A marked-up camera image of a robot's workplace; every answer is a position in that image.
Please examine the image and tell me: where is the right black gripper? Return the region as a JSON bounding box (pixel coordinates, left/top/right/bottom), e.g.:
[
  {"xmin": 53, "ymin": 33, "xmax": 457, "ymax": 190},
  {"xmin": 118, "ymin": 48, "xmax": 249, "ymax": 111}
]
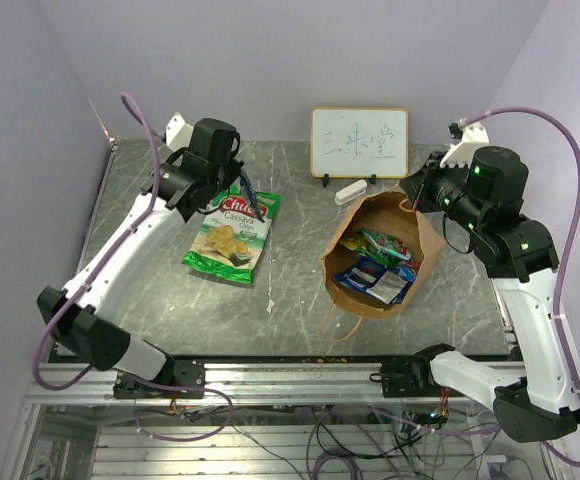
[{"xmin": 400, "ymin": 150, "xmax": 485, "ymax": 233}]

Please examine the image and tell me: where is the brown paper bag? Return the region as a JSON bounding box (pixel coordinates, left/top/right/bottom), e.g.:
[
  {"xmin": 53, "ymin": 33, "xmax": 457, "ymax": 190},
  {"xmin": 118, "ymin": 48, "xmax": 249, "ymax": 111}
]
[{"xmin": 320, "ymin": 190, "xmax": 446, "ymax": 343}]

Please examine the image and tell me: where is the green cassava chips bag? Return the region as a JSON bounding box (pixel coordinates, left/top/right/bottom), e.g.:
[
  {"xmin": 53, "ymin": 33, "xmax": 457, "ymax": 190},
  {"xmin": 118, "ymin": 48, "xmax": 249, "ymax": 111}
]
[{"xmin": 182, "ymin": 186, "xmax": 281, "ymax": 284}]

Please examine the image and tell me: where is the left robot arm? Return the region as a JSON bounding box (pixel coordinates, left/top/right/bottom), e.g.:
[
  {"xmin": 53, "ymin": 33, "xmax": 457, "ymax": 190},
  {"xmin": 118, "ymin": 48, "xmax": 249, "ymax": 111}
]
[{"xmin": 37, "ymin": 118, "xmax": 244, "ymax": 397}]

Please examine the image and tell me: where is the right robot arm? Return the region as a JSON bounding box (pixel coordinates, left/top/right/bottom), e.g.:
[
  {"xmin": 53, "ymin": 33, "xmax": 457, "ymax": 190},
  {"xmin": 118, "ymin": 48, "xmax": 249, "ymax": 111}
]
[{"xmin": 400, "ymin": 146, "xmax": 580, "ymax": 443}]

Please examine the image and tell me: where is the white whiteboard eraser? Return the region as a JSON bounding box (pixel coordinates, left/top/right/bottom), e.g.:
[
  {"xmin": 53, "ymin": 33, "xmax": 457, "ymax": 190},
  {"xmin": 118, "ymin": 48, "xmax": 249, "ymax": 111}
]
[{"xmin": 334, "ymin": 180, "xmax": 368, "ymax": 205}]

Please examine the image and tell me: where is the teal green snack packet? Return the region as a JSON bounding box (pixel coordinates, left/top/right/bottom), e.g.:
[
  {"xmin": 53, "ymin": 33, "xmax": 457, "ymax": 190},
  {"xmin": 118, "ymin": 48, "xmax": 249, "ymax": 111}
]
[{"xmin": 360, "ymin": 230, "xmax": 412, "ymax": 267}]

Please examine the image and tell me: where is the green yellow snack packet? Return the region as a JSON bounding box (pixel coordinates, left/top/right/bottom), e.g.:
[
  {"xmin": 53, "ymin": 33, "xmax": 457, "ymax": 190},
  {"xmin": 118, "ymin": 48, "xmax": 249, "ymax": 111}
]
[{"xmin": 338, "ymin": 232, "xmax": 368, "ymax": 255}]

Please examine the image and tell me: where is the small blue biscuit packet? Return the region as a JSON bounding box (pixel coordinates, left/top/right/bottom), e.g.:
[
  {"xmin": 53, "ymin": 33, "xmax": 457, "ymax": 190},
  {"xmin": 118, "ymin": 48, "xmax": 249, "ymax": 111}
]
[{"xmin": 366, "ymin": 266, "xmax": 417, "ymax": 305}]

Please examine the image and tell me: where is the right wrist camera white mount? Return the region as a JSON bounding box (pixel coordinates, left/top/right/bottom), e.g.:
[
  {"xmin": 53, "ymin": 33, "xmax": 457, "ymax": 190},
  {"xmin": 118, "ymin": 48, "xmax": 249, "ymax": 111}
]
[{"xmin": 440, "ymin": 120, "xmax": 489, "ymax": 168}]

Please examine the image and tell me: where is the small whiteboard yellow frame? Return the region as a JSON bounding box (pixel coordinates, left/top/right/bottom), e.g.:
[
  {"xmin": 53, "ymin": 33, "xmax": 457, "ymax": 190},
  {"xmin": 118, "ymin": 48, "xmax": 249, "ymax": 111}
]
[{"xmin": 310, "ymin": 107, "xmax": 409, "ymax": 180}]

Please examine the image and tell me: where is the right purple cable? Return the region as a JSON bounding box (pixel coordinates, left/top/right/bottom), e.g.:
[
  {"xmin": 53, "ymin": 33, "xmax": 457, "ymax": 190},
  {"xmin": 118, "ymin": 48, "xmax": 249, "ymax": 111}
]
[{"xmin": 457, "ymin": 105, "xmax": 580, "ymax": 468}]

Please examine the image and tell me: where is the aluminium rail frame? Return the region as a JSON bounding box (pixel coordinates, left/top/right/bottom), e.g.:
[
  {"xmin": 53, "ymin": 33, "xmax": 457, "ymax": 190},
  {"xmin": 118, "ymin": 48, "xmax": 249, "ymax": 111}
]
[{"xmin": 24, "ymin": 355, "xmax": 573, "ymax": 479}]

